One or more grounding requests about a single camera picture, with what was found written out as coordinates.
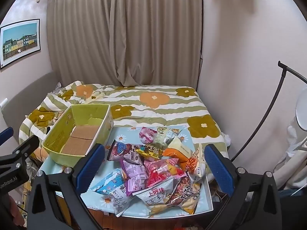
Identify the light blue daisy tablecloth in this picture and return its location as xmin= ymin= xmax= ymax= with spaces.
xmin=37 ymin=124 xmax=214 ymax=218

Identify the white orange-sticks snack packet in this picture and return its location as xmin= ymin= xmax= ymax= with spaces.
xmin=185 ymin=144 xmax=208 ymax=185

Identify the blue white snack packet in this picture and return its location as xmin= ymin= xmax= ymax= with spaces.
xmin=90 ymin=168 xmax=128 ymax=195

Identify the white clothing heap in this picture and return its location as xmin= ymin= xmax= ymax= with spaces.
xmin=273 ymin=122 xmax=307 ymax=190

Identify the yellow brown snack packet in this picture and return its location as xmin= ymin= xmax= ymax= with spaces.
xmin=135 ymin=145 xmax=162 ymax=161

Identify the white round lamp head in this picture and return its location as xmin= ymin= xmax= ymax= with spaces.
xmin=295 ymin=86 xmax=307 ymax=131

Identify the framed wall poster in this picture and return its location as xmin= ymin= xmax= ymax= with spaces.
xmin=0 ymin=18 xmax=42 ymax=70

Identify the lilac barcode snack packet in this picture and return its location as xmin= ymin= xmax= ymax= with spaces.
xmin=119 ymin=159 xmax=149 ymax=197

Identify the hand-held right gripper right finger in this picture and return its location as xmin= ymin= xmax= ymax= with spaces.
xmin=203 ymin=144 xmax=283 ymax=230

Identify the pale green snack packet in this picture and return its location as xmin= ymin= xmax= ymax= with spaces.
xmin=155 ymin=126 xmax=183 ymax=149

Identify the green cardboard box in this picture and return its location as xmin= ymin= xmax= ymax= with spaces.
xmin=41 ymin=103 xmax=114 ymax=167

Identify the light pink snack packet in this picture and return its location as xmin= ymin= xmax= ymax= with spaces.
xmin=139 ymin=126 xmax=159 ymax=145

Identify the black curved lamp pole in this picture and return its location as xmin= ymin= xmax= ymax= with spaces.
xmin=230 ymin=61 xmax=307 ymax=164

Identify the purple cartoon snack packet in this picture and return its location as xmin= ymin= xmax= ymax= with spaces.
xmin=107 ymin=140 xmax=145 ymax=164

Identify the floral striped blanket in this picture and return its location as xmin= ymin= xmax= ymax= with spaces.
xmin=20 ymin=80 xmax=232 ymax=182

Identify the grey headboard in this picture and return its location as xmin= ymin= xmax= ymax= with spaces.
xmin=0 ymin=71 xmax=61 ymax=149

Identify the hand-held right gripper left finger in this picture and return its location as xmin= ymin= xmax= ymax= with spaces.
xmin=27 ymin=144 xmax=106 ymax=230

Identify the red pink snack packet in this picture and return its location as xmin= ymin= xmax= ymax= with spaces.
xmin=144 ymin=158 xmax=186 ymax=188

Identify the beige curtain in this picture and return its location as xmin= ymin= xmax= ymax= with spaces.
xmin=46 ymin=0 xmax=204 ymax=88

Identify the dark brown snack packet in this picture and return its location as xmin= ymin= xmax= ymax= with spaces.
xmin=166 ymin=176 xmax=202 ymax=215

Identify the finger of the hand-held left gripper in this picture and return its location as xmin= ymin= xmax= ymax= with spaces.
xmin=0 ymin=127 xmax=14 ymax=145
xmin=12 ymin=135 xmax=40 ymax=164

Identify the orange and cream snack packet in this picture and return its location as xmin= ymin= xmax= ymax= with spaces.
xmin=163 ymin=136 xmax=195 ymax=171

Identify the white corn snack packet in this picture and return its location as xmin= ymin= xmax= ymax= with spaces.
xmin=133 ymin=179 xmax=175 ymax=218

